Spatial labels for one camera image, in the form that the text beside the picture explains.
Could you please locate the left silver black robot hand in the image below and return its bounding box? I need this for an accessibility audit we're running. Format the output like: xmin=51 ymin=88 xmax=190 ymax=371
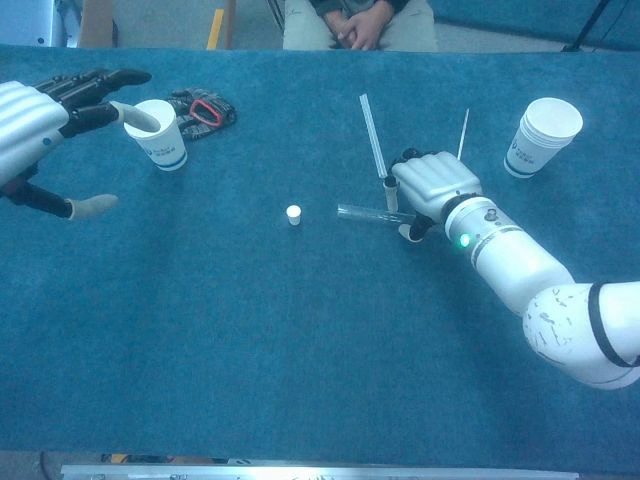
xmin=0 ymin=68 xmax=162 ymax=221

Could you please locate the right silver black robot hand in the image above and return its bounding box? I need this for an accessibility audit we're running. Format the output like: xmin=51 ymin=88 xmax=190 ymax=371
xmin=382 ymin=147 xmax=484 ymax=244

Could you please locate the clear glass test tube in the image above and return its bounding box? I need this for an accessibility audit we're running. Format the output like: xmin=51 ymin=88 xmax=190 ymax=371
xmin=336 ymin=201 xmax=419 ymax=225

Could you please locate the clear glass rod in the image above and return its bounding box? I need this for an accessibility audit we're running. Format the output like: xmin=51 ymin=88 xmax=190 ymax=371
xmin=358 ymin=93 xmax=390 ymax=180

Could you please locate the right white paper cup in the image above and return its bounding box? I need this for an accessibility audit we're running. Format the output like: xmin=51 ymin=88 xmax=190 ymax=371
xmin=502 ymin=96 xmax=585 ymax=180

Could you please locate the brown cardboard panel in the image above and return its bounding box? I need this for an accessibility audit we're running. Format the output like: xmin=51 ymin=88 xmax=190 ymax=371
xmin=78 ymin=0 xmax=117 ymax=49

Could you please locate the single white paper cup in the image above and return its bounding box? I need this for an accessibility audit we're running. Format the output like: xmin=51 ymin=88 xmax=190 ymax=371
xmin=123 ymin=98 xmax=189 ymax=173

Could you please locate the teal covered background table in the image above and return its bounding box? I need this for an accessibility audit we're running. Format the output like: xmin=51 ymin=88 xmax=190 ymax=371
xmin=432 ymin=0 xmax=640 ymax=53

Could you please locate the teal table cloth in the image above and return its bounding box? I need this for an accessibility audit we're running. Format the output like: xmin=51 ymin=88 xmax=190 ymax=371
xmin=0 ymin=43 xmax=640 ymax=464

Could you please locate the black tripod stand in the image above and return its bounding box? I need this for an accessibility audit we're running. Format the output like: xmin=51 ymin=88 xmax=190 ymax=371
xmin=560 ymin=0 xmax=617 ymax=54

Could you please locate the seated person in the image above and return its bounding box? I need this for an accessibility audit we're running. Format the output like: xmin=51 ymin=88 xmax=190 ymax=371
xmin=282 ymin=0 xmax=439 ymax=53

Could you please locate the yellow tape strip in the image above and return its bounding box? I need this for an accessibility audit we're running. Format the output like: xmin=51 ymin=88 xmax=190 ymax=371
xmin=206 ymin=8 xmax=226 ymax=51

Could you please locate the silver metal frame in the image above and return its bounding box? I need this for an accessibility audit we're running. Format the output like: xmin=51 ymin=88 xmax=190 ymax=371
xmin=0 ymin=0 xmax=84 ymax=49

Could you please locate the grey strap with red buckle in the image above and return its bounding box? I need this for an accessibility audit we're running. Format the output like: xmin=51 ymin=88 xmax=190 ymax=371
xmin=168 ymin=87 xmax=238 ymax=143

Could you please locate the aluminium frame rail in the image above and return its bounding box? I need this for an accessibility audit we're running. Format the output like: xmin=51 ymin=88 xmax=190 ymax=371
xmin=59 ymin=463 xmax=580 ymax=480

